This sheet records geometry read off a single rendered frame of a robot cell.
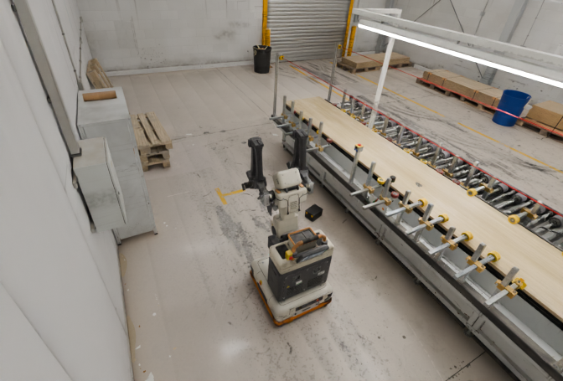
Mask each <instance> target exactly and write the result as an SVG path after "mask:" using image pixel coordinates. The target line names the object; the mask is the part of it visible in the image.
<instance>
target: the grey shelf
mask: <svg viewBox="0 0 563 381"><path fill-rule="evenodd" d="M110 90H115V91H116V97H117V98H114V99H106V100H92V101H84V99H83V96H82V94H84V93H93V92H102V91H110ZM77 126H78V129H79V132H80V136H81V139H82V140H85V139H91V138H96V137H102V136H103V138H104V137H105V138H106V141H107V144H108V147H109V150H110V154H111V158H112V161H113V164H114V168H115V170H116V175H117V178H118V182H119V184H120V187H121V192H122V196H123V201H124V206H125V211H126V217H127V225H125V226H121V227H119V228H115V229H113V231H114V234H115V236H116V241H117V244H118V245H121V241H120V239H125V238H128V237H132V236H134V235H138V234H143V233H146V232H149V231H152V230H153V231H154V234H155V235H156V234H158V232H157V228H156V225H155V221H154V217H153V213H152V206H151V201H150V199H149V195H148V191H147V185H146V181H145V177H144V174H143V170H142V164H141V160H140V156H139V152H138V149H137V142H136V138H135V135H134V130H133V127H132V120H131V117H130V115H129V111H128V109H127V103H126V100H125V97H124V94H123V90H122V87H113V88H105V89H95V90H78V116H77ZM133 148H134V151H133ZM134 152H135V154H134Z"/></svg>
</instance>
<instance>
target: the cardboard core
mask: <svg viewBox="0 0 563 381"><path fill-rule="evenodd" d="M82 96H83V99H84V101H92V100H106V99H114V98H117V97H116V91H115V90H110V91H102V92H93V93H84V94H82Z"/></svg>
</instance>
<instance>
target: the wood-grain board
mask: <svg viewBox="0 0 563 381"><path fill-rule="evenodd" d="M294 101H295V105H294V110H295V111H296V113H297V114H298V115H299V114H300V111H303V115H302V116H304V120H306V121H307V122H309V118H310V117H312V123H313V126H314V127H315V128H316V129H319V123H320V121H322V122H323V134H324V135H325V136H326V137H327V138H332V139H333V142H334V143H335V144H337V145H338V146H339V147H341V148H342V149H343V150H344V151H346V152H347V153H348V154H349V155H350V156H351V157H353V158H354V155H355V152H356V151H355V150H354V146H355V144H359V143H360V144H361V145H363V146H364V148H363V151H362V152H360V154H359V160H358V162H360V163H361V164H362V165H363V166H365V167H366V168H367V169H370V165H371V162H376V164H375V168H374V175H376V176H377V177H378V178H383V179H384V180H385V182H386V179H387V178H389V177H390V176H391V175H393V176H396V180H395V182H394V183H392V184H391V185H390V187H391V188H393V189H394V190H395V191H396V192H397V193H398V194H400V195H401V196H402V197H404V196H405V191H407V190H410V191H411V195H410V197H409V200H408V201H409V202H410V203H416V202H418V200H419V199H421V198H425V199H426V200H427V202H428V203H433V204H434V207H433V209H432V211H431V214H430V216H429V218H430V219H432V220H433V219H436V218H438V216H439V215H440V214H447V215H448V217H449V220H448V221H447V222H446V223H441V222H440V223H437V224H438V225H440V226H441V227H442V228H444V229H445V230H446V231H448V230H449V228H450V227H451V226H454V227H455V228H456V230H455V232H454V234H453V235H452V236H453V237H455V238H458V237H460V236H461V234H462V233H463V232H465V231H470V232H471V233H472V234H473V239H471V240H469V241H465V240H464V241H461V243H462V244H464V245H465V246H466V247H468V248H469V249H470V250H471V251H472V252H473V253H474V252H475V250H476V249H477V247H478V246H479V244H480V243H482V242H484V244H486V245H487V246H486V247H485V249H484V250H483V253H482V254H481V255H480V256H479V257H480V258H481V259H484V258H486V257H487V255H488V253H489V252H491V251H494V250H495V251H497V252H499V253H500V255H501V259H500V260H498V261H496V262H492V261H490V262H488V264H489V265H491V266H492V267H493V268H494V269H495V270H496V271H498V272H499V273H500V274H501V275H503V276H504V277H505V276H506V275H507V274H508V273H509V271H510V270H511V269H512V267H514V266H516V267H518V268H519V271H518V273H517V274H516V275H515V277H514V278H513V279H512V280H511V282H512V281H513V280H514V279H515V278H516V277H518V278H522V279H524V282H525V283H526V284H527V286H526V287H525V288H524V289H523V290H522V291H523V292H524V293H526V294H527V295H528V296H530V297H531V298H532V299H533V300H535V301H536V302H538V303H539V304H540V305H541V306H542V307H544V309H546V310H547V311H549V312H550V313H551V314H552V315H554V316H555V317H556V318H558V319H559V320H560V321H561V322H563V256H562V252H561V251H560V250H558V249H557V248H555V247H554V246H552V245H550V244H549V243H547V242H546V241H544V240H542V239H541V238H540V237H538V236H537V235H535V234H533V233H531V232H530V231H528V230H527V229H526V228H524V227H522V226H521V225H519V224H511V223H510V222H509V221H508V217H507V216H505V215H504V214H502V213H500V212H499V211H498V210H496V209H494V208H493V207H491V206H489V205H488V204H486V203H485V202H484V201H482V200H481V199H479V198H477V197H475V196H472V197H469V196H468V195H467V191H466V190H465V189H463V188H461V187H460V186H458V185H457V184H455V183H454V182H452V181H451V180H449V179H448V178H446V177H444V176H442V175H441V174H440V173H439V172H437V171H435V170H433V169H432V168H430V167H428V166H427V165H426V164H425V163H423V162H421V161H419V160H418V159H416V158H415V157H413V156H412V155H410V154H409V153H407V152H405V151H404V150H402V149H401V148H399V147H398V146H396V145H395V144H393V143H392V142H389V141H388V140H386V139H385V138H383V137H382V136H381V135H379V134H377V133H376V132H374V131H372V130H371V129H369V128H368V127H367V126H365V125H363V124H362V123H360V122H359V121H357V120H355V119H354V118H353V117H351V116H349V115H348V114H346V113H345V112H343V111H341V110H340V109H339V108H337V107H336V106H333V105H332V104H330V103H329V102H327V101H326V100H325V99H323V98H321V97H320V96H317V97H311V98H305V99H299V100H294ZM416 182H418V183H420V184H421V185H422V187H417V186H416ZM427 205H428V204H427ZM427 205H426V206H424V207H421V206H417V208H418V209H419V210H420V211H421V212H422V213H425V211H426V208H427Z"/></svg>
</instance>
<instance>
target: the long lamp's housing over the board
mask: <svg viewBox="0 0 563 381"><path fill-rule="evenodd" d="M359 25H363V26H365V27H369V28H374V29H377V30H380V31H383V32H386V33H391V34H394V35H397V36H401V37H403V38H407V39H411V40H415V41H417V42H421V43H424V44H429V45H432V46H435V47H438V48H441V49H446V50H449V51H452V52H455V53H458V54H463V55H466V56H469V57H473V58H475V59H480V60H483V61H487V62H489V63H493V64H498V65H501V66H504V67H507V68H510V69H513V70H518V71H521V72H525V73H527V74H530V75H535V76H539V77H541V78H545V79H547V80H553V81H555V82H559V83H562V84H563V70H558V69H555V68H551V67H548V66H544V65H541V64H536V63H532V62H529V61H525V60H522V59H516V58H513V57H509V56H507V55H503V54H497V53H494V52H491V51H487V50H484V49H478V48H475V47H472V46H468V45H465V44H457V43H456V42H452V41H449V40H445V39H440V38H437V37H433V36H430V35H427V34H423V33H417V32H414V31H411V30H408V29H404V28H398V27H396V26H392V25H389V24H385V23H380V22H376V21H373V20H369V19H366V18H361V19H360V20H359V23H358V27H359Z"/></svg>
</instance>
